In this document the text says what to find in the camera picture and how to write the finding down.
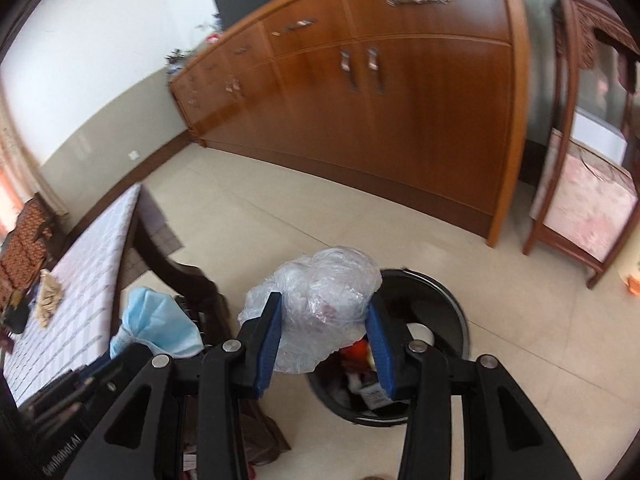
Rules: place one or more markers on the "beige cloth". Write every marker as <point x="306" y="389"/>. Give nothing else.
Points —
<point x="48" y="297"/>

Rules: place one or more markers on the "pink patterned curtain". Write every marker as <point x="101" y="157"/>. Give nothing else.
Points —
<point x="20" y="170"/>

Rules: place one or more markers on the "blue face mask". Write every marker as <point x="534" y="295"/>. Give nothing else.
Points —
<point x="155" y="320"/>

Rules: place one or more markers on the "wooden sofa with patterned cushions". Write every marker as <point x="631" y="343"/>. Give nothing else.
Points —
<point x="27" y="240"/>

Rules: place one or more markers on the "long wooden cabinet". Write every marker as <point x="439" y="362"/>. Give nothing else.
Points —
<point x="400" y="110"/>

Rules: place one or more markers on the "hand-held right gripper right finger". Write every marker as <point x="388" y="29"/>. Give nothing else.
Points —
<point x="385" y="355"/>

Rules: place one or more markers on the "clear plastic bag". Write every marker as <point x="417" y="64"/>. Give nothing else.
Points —
<point x="315" y="300"/>

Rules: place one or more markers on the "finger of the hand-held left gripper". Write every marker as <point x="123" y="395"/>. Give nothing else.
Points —
<point x="95" y="377"/>

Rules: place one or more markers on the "brown cloth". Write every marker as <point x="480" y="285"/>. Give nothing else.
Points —
<point x="265" y="435"/>

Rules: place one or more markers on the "wooden side chair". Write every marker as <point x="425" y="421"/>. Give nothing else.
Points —
<point x="565" y="110"/>

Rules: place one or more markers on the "black trash bin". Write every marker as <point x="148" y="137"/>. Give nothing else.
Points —
<point x="442" y="320"/>

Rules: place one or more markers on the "black basket with yellow flower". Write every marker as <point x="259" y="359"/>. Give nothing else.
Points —
<point x="15" y="312"/>

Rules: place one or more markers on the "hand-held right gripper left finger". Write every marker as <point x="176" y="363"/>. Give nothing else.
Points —
<point x="267" y="350"/>

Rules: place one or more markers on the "potted plant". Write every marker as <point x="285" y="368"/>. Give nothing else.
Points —
<point x="177" y="57"/>

